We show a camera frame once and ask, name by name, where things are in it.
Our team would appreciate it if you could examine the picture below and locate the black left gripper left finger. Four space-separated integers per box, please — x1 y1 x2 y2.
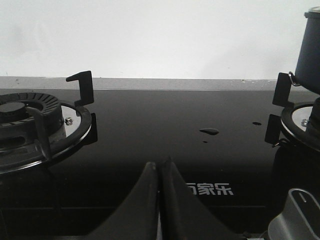
86 162 158 240

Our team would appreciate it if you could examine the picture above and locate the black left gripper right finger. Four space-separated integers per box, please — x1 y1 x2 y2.
159 156 242 240

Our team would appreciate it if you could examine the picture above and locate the left burner with pot support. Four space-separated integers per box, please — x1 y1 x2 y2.
0 70 98 174

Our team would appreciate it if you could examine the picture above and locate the burner with pot support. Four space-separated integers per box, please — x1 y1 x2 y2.
264 72 320 152
0 70 98 174

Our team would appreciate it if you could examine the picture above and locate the right burner with pot support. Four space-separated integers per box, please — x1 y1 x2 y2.
264 72 320 152

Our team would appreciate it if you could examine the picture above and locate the dark blue pot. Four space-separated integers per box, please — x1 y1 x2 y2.
295 6 320 94

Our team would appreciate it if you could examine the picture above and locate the black glass gas stove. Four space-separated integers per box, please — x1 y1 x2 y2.
0 89 320 240

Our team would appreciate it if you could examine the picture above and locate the grey stove control knob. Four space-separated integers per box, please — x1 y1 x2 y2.
267 188 320 240

